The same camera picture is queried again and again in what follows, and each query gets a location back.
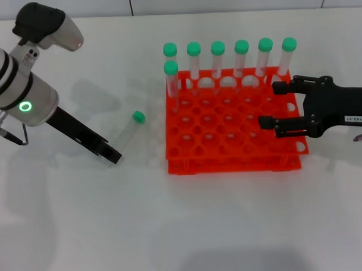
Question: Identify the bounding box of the orange test tube rack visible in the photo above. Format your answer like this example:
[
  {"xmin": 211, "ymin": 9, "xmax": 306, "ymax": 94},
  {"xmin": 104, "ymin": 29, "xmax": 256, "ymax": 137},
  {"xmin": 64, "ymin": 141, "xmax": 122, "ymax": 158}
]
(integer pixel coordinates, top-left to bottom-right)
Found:
[{"xmin": 162, "ymin": 65, "xmax": 310, "ymax": 176}]

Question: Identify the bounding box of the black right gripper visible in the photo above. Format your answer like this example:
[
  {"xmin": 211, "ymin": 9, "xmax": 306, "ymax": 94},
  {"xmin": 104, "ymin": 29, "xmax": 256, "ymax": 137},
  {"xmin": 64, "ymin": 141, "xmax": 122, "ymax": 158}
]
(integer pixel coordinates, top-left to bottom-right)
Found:
[{"xmin": 256, "ymin": 72, "xmax": 362, "ymax": 141}]

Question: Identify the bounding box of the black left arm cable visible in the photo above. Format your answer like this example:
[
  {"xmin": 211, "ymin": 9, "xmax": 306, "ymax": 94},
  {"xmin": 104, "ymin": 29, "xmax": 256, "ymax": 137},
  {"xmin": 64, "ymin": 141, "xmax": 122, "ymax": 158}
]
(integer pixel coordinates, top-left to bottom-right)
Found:
[{"xmin": 0, "ymin": 115, "xmax": 30, "ymax": 147}]

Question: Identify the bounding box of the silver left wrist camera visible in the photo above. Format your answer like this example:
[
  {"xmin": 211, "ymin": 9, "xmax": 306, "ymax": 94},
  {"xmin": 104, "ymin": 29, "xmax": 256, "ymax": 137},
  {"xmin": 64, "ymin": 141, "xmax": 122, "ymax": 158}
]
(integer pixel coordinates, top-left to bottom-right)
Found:
[{"xmin": 11, "ymin": 0, "xmax": 86, "ymax": 55}]

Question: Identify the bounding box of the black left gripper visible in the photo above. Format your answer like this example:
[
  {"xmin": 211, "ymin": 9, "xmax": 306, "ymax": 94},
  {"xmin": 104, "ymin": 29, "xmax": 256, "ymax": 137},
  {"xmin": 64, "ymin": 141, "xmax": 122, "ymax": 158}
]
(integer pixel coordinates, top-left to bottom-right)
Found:
[{"xmin": 44, "ymin": 103, "xmax": 124, "ymax": 169}]

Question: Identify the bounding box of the green-capped clear test tube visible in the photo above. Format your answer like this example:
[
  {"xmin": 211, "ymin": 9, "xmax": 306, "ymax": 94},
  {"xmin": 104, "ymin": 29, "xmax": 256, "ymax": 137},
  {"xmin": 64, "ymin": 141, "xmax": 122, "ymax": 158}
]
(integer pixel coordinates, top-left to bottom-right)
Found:
[
  {"xmin": 186, "ymin": 41, "xmax": 203, "ymax": 89},
  {"xmin": 112, "ymin": 110, "xmax": 147, "ymax": 149},
  {"xmin": 163, "ymin": 60, "xmax": 181, "ymax": 113},
  {"xmin": 233, "ymin": 39, "xmax": 251, "ymax": 79},
  {"xmin": 210, "ymin": 40, "xmax": 227, "ymax": 80},
  {"xmin": 162, "ymin": 42, "xmax": 179, "ymax": 65},
  {"xmin": 254, "ymin": 37, "xmax": 275, "ymax": 78},
  {"xmin": 276, "ymin": 36, "xmax": 299, "ymax": 77}
]

